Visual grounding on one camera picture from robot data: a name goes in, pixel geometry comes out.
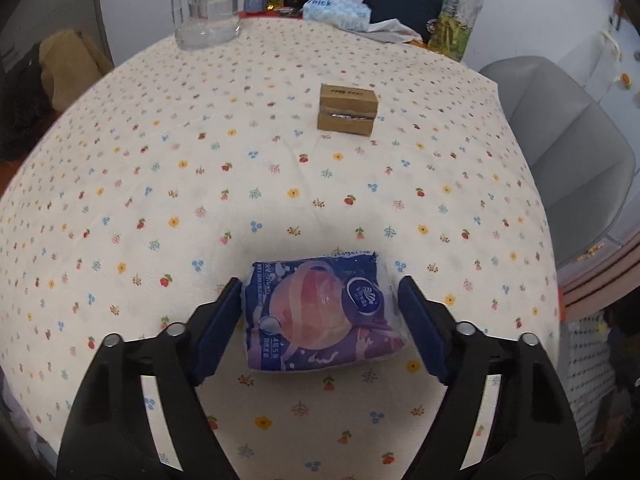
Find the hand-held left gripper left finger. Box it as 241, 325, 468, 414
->
56, 276, 247, 480

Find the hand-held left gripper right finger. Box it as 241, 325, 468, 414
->
396, 275, 586, 480

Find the blue pink tissue packet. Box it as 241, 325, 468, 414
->
241, 249, 408, 373

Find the floral tablecloth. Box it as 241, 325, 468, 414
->
0, 10, 563, 480

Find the small cardboard box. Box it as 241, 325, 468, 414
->
317, 83, 378, 137

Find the grey chair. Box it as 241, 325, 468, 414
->
477, 56, 638, 268

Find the black garment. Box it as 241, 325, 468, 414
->
0, 42, 53, 161

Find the clear plastic water jug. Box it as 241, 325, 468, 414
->
168, 0, 242, 52

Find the white cloth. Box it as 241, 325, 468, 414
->
357, 17, 423, 43

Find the clear bottle yellow label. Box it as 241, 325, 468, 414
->
427, 0, 483, 63

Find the blue soft tissue pack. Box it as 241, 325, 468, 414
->
302, 0, 372, 32

